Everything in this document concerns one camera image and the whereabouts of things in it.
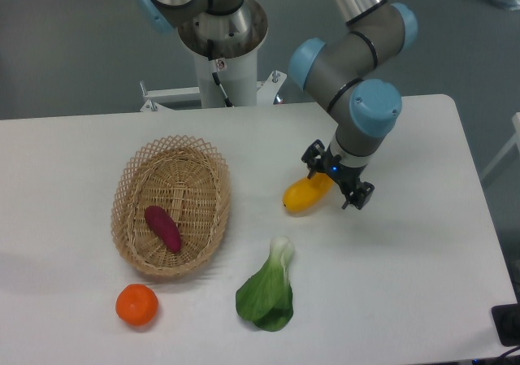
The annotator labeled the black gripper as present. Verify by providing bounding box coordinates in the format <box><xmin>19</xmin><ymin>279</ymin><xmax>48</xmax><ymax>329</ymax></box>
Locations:
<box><xmin>301</xmin><ymin>139</ymin><xmax>375</xmax><ymax>210</ymax></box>

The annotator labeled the yellow mango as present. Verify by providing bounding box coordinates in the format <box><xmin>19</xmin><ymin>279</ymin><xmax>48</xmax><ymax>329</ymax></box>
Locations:
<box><xmin>282</xmin><ymin>173</ymin><xmax>334</xmax><ymax>214</ymax></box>

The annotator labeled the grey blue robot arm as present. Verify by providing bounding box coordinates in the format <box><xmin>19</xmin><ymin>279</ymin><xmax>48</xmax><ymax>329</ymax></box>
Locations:
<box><xmin>136</xmin><ymin>0</ymin><xmax>418</xmax><ymax>213</ymax></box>

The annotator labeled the green bok choy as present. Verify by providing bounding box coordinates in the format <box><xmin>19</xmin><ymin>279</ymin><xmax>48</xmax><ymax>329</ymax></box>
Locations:
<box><xmin>235</xmin><ymin>236</ymin><xmax>295</xmax><ymax>332</ymax></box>

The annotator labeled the woven wicker basket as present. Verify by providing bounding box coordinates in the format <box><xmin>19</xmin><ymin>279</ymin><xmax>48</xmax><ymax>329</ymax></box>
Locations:
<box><xmin>111</xmin><ymin>135</ymin><xmax>231</xmax><ymax>278</ymax></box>

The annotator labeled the purple sweet potato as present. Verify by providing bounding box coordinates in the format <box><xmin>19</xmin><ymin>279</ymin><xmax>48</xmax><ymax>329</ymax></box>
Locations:
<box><xmin>144</xmin><ymin>206</ymin><xmax>182</xmax><ymax>253</ymax></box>

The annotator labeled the black device at table edge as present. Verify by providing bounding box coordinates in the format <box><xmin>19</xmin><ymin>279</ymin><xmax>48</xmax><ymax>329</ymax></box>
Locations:
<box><xmin>491</xmin><ymin>303</ymin><xmax>519</xmax><ymax>347</ymax></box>

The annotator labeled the orange tangerine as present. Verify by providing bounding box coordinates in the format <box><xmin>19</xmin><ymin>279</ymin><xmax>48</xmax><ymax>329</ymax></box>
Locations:
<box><xmin>115</xmin><ymin>284</ymin><xmax>158</xmax><ymax>327</ymax></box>

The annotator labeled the black cable on pedestal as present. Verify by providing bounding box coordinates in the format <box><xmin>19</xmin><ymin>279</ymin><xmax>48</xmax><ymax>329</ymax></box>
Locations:
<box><xmin>206</xmin><ymin>38</ymin><xmax>236</xmax><ymax>108</ymax></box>

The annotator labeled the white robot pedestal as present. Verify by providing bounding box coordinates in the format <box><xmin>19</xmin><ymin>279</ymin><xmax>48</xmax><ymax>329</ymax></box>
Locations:
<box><xmin>140</xmin><ymin>0</ymin><xmax>287</xmax><ymax>111</ymax></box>

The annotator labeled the white frame at right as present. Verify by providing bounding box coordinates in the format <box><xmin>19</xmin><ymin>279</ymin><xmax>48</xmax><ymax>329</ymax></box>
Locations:
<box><xmin>479</xmin><ymin>112</ymin><xmax>519</xmax><ymax>188</ymax></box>

